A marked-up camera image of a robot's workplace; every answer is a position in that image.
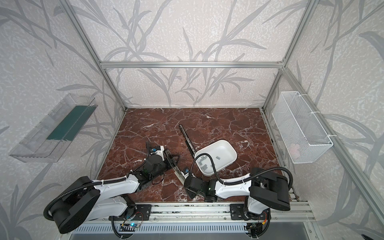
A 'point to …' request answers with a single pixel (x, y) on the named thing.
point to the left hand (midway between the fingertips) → (180, 154)
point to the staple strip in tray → (218, 157)
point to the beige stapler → (181, 177)
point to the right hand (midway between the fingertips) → (186, 181)
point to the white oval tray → (223, 153)
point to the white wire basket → (304, 137)
